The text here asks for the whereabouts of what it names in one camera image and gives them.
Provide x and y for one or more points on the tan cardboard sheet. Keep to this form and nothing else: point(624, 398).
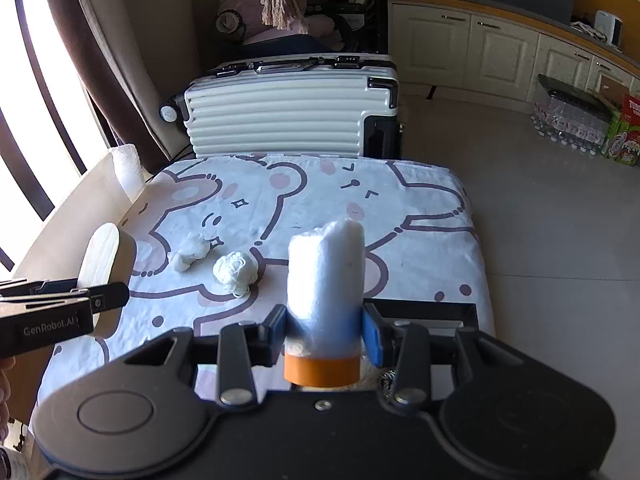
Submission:
point(65, 220)

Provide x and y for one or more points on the cream kitchen cabinets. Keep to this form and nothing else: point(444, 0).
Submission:
point(435, 40)

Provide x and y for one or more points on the brown cardboard box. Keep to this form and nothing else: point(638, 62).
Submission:
point(612, 89)

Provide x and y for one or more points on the white ribbed suitcase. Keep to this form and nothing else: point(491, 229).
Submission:
point(280, 115)

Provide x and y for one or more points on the dark window railing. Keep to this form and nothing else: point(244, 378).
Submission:
point(45, 110)

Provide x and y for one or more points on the bear printed blanket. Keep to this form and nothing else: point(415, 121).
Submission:
point(300, 195)

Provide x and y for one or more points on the white spool with orange band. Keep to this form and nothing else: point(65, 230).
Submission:
point(325, 280)

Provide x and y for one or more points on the white bubble wrap roll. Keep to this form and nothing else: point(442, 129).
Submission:
point(127, 170)

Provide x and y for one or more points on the pack of water bottles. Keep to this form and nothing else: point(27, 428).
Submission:
point(570, 115)

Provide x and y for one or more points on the small round fan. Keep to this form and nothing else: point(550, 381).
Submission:
point(230, 25)

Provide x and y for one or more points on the oval wooden block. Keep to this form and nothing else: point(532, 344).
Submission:
point(102, 255)

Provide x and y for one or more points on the green and red carton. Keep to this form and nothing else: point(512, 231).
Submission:
point(625, 135)

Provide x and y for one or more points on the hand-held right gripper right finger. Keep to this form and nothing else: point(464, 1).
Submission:
point(372, 335)

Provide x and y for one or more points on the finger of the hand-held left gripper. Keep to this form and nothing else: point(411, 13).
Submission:
point(110, 296)
point(50, 286)

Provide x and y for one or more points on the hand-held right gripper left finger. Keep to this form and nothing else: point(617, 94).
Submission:
point(277, 332)

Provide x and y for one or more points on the white yarn ball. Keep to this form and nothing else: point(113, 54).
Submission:
point(235, 272)

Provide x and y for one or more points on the small white appliance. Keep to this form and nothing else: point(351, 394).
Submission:
point(607, 27)

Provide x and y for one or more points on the brown curtain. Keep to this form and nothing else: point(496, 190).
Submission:
point(115, 60)

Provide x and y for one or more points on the pink bedding pile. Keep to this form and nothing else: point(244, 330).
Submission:
point(250, 5)

